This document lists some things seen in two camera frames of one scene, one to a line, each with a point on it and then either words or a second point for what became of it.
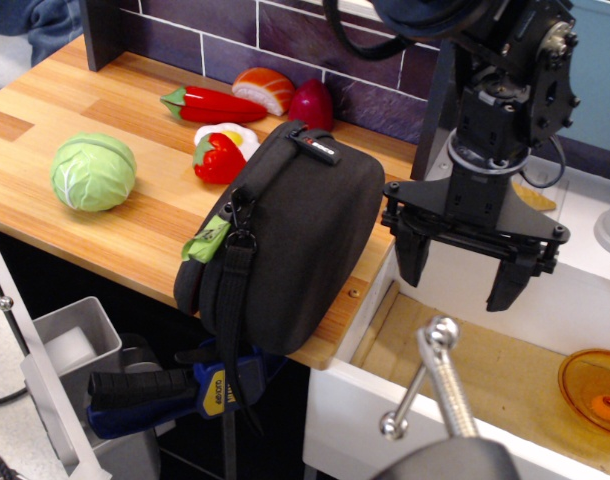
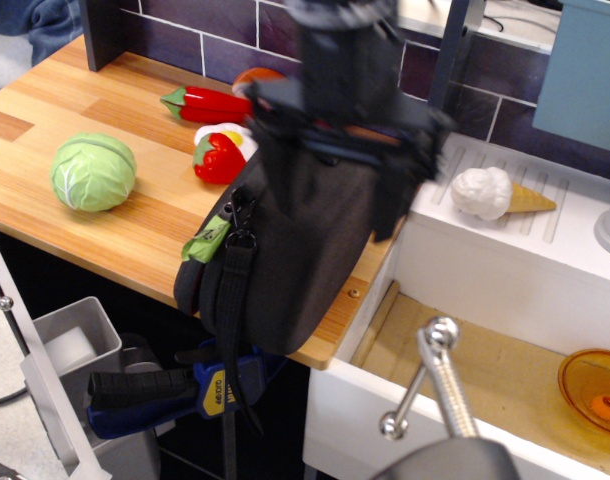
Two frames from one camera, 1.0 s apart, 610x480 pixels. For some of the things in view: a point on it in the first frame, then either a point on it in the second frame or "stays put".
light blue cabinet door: [597, 74] stays put
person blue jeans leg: [49, 25] stays put
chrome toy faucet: [437, 338] stays put
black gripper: [478, 212] → [349, 100]
